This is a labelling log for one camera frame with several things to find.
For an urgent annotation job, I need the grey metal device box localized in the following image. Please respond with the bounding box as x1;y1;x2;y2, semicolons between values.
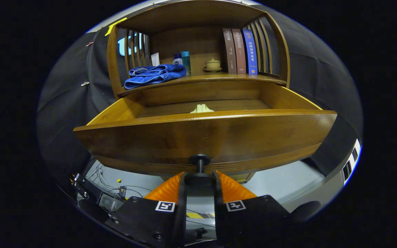
98;192;125;212

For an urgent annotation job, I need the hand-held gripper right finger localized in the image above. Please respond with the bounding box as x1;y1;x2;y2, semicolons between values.
213;170;292;246

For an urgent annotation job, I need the brown wooden cabinet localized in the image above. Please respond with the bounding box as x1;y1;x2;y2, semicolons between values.
106;0;291;183

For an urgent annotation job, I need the reddish brown book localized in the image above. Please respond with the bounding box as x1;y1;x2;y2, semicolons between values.
232;28;247;74

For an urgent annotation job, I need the beige lidded tea cup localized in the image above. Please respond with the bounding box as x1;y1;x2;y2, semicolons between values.
204;58;223;73

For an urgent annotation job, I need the teal transparent bottle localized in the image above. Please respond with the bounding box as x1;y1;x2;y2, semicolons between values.
181;51;191;74

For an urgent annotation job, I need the bundle of thin cables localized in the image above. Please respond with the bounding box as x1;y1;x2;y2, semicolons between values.
85;163;152;197

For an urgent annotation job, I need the wooden countertop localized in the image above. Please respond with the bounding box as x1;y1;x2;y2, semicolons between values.
118;71;287;97

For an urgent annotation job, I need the blue book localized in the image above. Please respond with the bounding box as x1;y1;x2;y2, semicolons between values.
242;29;258;75

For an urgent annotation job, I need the dark brown book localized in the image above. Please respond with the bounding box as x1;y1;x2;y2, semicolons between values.
223;28;237;74

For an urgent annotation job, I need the blue towel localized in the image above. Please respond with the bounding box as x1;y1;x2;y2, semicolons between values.
124;64;187;90

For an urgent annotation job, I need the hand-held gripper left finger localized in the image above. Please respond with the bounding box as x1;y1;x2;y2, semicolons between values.
105;172;187;248

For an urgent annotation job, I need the brown wooden drawer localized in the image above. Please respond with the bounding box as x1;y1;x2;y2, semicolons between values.
73;81;337;188

